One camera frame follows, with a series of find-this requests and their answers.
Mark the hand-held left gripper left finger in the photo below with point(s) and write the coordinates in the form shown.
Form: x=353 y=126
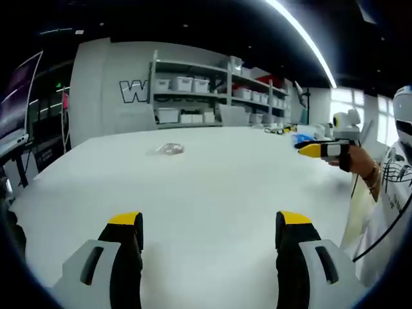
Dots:
x=96 y=273

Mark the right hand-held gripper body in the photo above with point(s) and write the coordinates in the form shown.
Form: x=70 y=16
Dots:
x=347 y=130

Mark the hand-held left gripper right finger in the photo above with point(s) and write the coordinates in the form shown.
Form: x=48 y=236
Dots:
x=318 y=273

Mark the clear resealable bag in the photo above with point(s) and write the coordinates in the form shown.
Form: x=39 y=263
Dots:
x=167 y=149

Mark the blue plastic bag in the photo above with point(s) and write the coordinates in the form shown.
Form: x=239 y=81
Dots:
x=299 y=139

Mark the person's right hand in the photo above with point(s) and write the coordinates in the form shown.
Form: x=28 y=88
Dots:
x=359 y=157

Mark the white gripper device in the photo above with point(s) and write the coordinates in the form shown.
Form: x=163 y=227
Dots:
x=322 y=130

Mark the bright window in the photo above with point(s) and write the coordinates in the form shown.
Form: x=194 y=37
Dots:
x=349 y=109

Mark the yellow and white tools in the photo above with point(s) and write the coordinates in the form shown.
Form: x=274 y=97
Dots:
x=280 y=128

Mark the black tripod stand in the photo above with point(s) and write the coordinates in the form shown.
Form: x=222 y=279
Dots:
x=304 y=99

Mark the white helmet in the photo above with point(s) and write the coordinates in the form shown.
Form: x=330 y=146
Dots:
x=404 y=112

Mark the person in white shirt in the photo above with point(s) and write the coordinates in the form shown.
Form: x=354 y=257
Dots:
x=383 y=231

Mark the grey metal shelf rack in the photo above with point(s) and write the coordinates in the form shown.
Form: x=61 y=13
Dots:
x=190 y=96
x=257 y=96

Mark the grey chair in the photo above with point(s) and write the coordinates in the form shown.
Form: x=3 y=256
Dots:
x=233 y=115

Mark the ceiling light strip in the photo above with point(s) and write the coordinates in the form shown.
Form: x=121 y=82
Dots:
x=305 y=38

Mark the shelf with white bins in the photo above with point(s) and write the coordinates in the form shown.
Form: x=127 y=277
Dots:
x=193 y=84

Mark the pink cloth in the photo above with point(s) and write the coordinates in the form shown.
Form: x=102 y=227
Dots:
x=66 y=100

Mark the large monitor screen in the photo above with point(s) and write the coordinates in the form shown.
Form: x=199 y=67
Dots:
x=17 y=99

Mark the black desk frame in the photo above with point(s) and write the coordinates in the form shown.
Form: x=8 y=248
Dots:
x=22 y=167

